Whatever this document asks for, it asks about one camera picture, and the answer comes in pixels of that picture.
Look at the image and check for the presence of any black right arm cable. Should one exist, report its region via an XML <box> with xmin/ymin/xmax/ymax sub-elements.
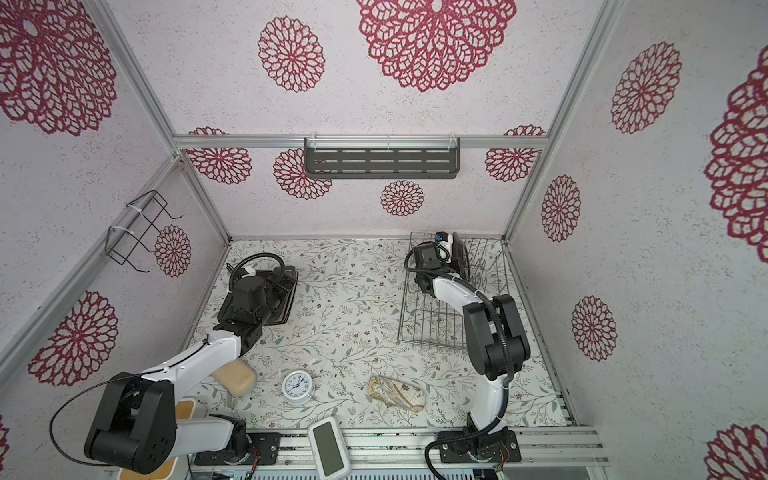
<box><xmin>403</xmin><ymin>241</ymin><xmax>517</xmax><ymax>480</ymax></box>

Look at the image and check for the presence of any black round plate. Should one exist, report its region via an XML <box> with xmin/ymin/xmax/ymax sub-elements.
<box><xmin>450</xmin><ymin>232</ymin><xmax>471</xmax><ymax>281</ymax></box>

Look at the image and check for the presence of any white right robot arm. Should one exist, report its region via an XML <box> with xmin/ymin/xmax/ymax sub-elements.
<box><xmin>404</xmin><ymin>241</ymin><xmax>531</xmax><ymax>447</ymax></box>

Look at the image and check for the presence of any small white alarm clock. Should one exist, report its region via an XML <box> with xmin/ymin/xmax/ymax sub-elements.
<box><xmin>281</xmin><ymin>370</ymin><xmax>314</xmax><ymax>406</ymax></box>

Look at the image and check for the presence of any yellow sponge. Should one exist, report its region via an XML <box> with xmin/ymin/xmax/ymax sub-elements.
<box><xmin>211</xmin><ymin>359</ymin><xmax>257</xmax><ymax>397</ymax></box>

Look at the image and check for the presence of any grey wall shelf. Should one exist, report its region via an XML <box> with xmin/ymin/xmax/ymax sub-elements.
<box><xmin>304</xmin><ymin>137</ymin><xmax>461</xmax><ymax>180</ymax></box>

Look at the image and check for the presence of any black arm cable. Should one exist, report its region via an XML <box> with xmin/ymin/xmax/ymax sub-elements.
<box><xmin>49</xmin><ymin>251</ymin><xmax>288</xmax><ymax>468</ymax></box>
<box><xmin>403</xmin><ymin>241</ymin><xmax>517</xmax><ymax>480</ymax></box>

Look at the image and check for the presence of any clear plastic bag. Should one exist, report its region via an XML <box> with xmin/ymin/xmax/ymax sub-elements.
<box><xmin>366</xmin><ymin>376</ymin><xmax>426</xmax><ymax>413</ymax></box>

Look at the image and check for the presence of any black plate yellow rim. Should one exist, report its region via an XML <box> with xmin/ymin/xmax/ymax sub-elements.
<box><xmin>264</xmin><ymin>266</ymin><xmax>298</xmax><ymax>326</ymax></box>

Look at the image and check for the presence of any chrome wire dish rack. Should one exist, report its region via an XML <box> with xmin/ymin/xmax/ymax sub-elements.
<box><xmin>397</xmin><ymin>236</ymin><xmax>519</xmax><ymax>351</ymax></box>

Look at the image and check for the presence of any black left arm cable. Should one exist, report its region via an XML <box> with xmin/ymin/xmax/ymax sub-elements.
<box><xmin>49</xmin><ymin>251</ymin><xmax>288</xmax><ymax>468</ymax></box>

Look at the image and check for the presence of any white digital scale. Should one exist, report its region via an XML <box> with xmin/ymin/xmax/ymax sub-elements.
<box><xmin>307</xmin><ymin>416</ymin><xmax>352</xmax><ymax>480</ymax></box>

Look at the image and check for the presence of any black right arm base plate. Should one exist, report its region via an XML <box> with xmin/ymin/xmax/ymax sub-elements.
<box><xmin>437</xmin><ymin>427</ymin><xmax>522</xmax><ymax>464</ymax></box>

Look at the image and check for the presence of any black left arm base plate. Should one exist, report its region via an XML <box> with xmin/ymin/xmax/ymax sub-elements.
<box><xmin>193</xmin><ymin>432</ymin><xmax>282</xmax><ymax>467</ymax></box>

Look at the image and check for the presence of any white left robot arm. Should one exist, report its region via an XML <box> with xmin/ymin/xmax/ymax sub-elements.
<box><xmin>84</xmin><ymin>275</ymin><xmax>296</xmax><ymax>474</ymax></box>

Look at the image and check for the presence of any black wire wall basket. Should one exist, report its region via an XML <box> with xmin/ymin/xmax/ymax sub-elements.
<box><xmin>103</xmin><ymin>189</ymin><xmax>182</xmax><ymax>274</ymax></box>

